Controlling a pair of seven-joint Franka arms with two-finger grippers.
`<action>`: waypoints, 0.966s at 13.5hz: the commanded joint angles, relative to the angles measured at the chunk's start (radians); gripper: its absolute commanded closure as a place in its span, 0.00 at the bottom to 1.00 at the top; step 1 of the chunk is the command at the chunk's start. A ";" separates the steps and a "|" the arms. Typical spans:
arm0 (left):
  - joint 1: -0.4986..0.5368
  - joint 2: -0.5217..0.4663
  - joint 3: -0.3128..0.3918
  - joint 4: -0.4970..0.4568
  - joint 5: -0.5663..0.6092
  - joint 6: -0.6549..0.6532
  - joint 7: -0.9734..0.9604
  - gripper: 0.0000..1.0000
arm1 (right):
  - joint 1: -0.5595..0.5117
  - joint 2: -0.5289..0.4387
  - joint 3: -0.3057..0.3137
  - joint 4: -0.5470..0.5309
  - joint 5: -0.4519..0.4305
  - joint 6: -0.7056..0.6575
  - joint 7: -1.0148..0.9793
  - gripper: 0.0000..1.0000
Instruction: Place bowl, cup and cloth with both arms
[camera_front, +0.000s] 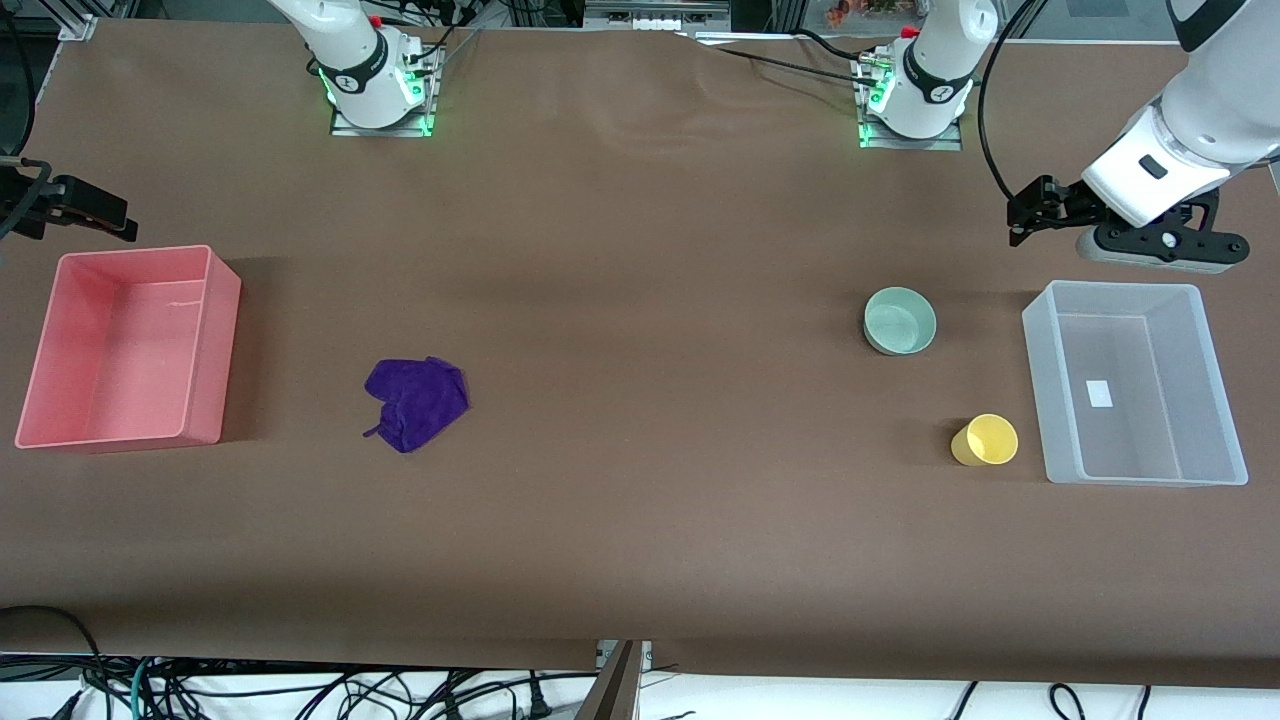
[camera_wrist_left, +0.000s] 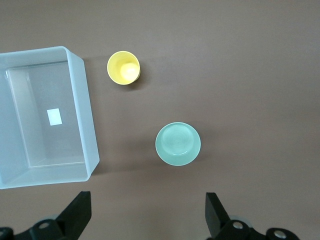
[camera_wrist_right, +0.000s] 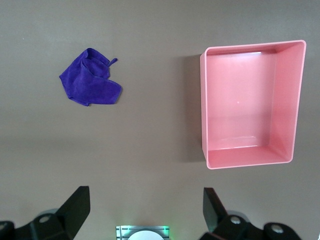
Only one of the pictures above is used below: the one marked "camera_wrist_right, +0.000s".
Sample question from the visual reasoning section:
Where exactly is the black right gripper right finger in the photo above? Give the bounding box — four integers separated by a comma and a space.
199, 187, 301, 240

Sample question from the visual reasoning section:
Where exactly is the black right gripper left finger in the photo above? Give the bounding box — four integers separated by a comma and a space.
0, 185, 91, 240

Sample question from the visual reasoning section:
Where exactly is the purple cloth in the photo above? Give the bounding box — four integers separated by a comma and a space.
58, 47, 123, 107

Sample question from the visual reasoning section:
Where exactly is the pink plastic bin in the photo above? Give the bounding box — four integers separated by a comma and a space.
199, 39, 307, 171

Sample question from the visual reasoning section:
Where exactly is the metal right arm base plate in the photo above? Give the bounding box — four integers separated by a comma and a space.
115, 225, 171, 240

